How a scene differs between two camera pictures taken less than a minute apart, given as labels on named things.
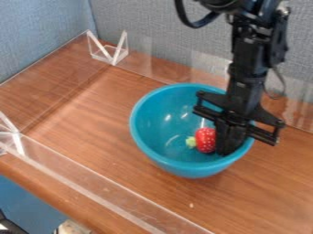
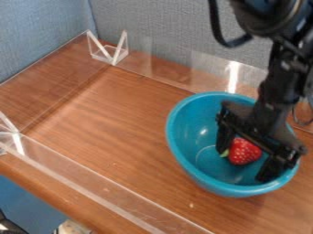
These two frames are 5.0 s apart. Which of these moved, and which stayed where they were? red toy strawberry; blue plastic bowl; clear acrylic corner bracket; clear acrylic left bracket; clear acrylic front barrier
Moved: red toy strawberry; blue plastic bowl
Stayed: clear acrylic left bracket; clear acrylic front barrier; clear acrylic corner bracket
